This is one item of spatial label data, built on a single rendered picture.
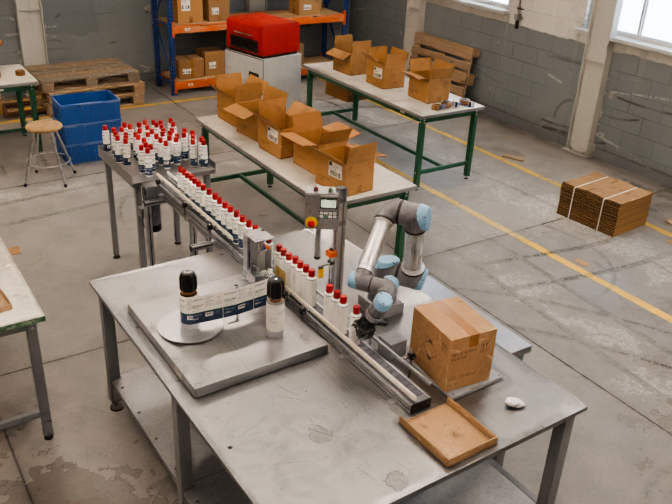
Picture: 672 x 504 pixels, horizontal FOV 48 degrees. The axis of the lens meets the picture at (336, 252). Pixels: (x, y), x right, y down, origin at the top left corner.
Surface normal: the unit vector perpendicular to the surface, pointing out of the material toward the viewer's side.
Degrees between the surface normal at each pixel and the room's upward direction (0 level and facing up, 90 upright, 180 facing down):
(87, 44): 90
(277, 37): 90
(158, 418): 0
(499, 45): 90
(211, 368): 0
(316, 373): 0
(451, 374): 90
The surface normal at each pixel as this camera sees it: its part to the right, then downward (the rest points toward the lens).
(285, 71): 0.70, 0.36
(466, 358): 0.45, 0.43
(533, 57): -0.84, 0.22
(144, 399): 0.05, -0.89
